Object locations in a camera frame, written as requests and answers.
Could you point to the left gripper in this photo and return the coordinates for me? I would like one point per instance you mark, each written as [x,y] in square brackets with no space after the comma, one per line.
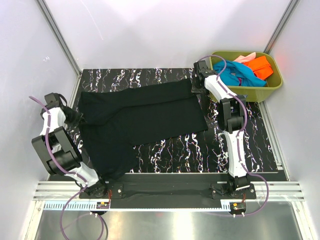
[78,121]

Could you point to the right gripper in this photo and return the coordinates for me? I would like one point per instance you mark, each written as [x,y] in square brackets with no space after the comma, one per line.
[194,89]

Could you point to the black t-shirt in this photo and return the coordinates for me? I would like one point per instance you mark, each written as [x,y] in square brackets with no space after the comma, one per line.
[115,122]

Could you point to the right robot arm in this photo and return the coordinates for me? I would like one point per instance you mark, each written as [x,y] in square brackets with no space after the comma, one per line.
[232,120]

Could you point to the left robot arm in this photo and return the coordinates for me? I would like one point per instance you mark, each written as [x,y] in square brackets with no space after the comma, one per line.
[58,152]

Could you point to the blue t-shirt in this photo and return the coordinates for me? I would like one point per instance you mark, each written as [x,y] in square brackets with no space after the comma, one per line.
[237,74]

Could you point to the pink t-shirt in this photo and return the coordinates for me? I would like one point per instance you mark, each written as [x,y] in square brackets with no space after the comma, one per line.
[245,59]

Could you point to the olive green plastic bin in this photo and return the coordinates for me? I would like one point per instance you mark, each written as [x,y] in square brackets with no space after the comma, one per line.
[252,94]

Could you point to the orange t-shirt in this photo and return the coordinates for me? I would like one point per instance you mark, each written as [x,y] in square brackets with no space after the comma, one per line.
[260,67]

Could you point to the black marbled table mat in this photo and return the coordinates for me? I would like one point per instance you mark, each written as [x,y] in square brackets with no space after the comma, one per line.
[202,152]

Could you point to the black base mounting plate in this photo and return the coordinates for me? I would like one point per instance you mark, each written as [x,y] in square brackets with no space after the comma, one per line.
[159,191]

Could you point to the left aluminium frame post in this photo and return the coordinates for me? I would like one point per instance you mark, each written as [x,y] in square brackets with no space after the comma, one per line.
[48,16]

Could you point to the aluminium frame post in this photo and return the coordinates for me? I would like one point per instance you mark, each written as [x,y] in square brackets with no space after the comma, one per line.
[48,16]
[288,12]

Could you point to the right aluminium frame post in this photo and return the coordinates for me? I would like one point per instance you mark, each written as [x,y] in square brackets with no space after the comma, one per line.
[288,12]

